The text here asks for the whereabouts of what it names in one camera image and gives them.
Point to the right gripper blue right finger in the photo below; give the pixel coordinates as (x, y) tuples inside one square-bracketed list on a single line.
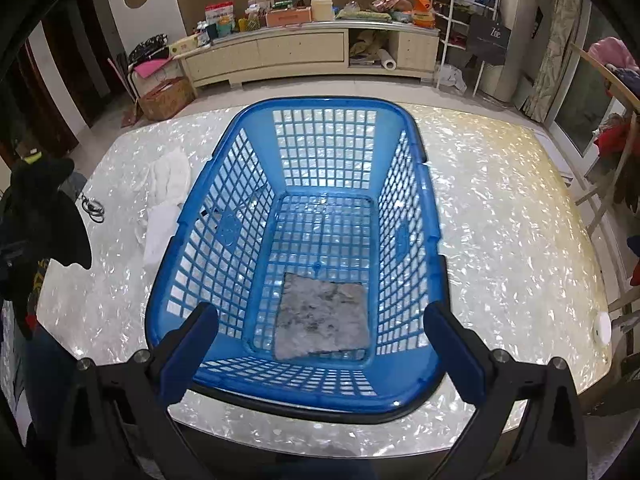
[(464, 356)]

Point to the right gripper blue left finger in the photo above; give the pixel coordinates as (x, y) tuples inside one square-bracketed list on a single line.
[(182, 351)]

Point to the white foam sponge block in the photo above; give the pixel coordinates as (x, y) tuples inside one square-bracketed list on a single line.
[(162, 225)]

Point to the grey speckled cloth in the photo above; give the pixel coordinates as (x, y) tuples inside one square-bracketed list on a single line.
[(320, 317)]

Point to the white quilted cloth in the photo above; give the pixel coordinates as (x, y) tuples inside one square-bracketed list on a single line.
[(166, 181)]

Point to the blue plastic basket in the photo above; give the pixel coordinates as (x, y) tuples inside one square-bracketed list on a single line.
[(314, 190)]

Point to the black fabric item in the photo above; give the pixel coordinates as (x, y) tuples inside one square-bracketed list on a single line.
[(39, 221)]

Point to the white round lid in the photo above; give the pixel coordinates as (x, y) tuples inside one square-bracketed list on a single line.
[(602, 328)]

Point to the wooden side table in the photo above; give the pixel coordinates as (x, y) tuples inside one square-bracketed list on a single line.
[(617, 142)]

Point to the cardboard box on floor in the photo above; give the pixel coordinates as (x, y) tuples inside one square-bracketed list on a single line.
[(166, 99)]

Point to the pink folder on chair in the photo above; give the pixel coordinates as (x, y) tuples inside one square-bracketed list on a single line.
[(148, 68)]

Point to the paper roll in cabinet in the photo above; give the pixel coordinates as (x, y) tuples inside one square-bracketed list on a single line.
[(386, 60)]

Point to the black shopping bag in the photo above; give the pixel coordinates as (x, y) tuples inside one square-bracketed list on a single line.
[(488, 40)]

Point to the cream tv cabinet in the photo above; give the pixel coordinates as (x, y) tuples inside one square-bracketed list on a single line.
[(312, 49)]

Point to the orange bag on cabinet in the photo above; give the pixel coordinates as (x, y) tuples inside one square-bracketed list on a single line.
[(423, 14)]

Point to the pink clothes pile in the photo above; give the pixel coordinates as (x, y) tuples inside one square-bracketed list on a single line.
[(612, 51)]

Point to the pink box on cabinet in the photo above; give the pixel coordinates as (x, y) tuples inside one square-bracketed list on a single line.
[(288, 17)]

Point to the silver standing air conditioner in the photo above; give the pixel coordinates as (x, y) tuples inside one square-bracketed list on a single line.
[(500, 82)]

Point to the white jug container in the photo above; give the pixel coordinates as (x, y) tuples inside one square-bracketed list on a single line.
[(322, 10)]

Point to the patterned curtain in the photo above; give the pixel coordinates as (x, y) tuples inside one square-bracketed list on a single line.
[(564, 23)]

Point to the white wire shelf rack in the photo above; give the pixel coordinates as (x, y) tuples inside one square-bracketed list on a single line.
[(453, 19)]

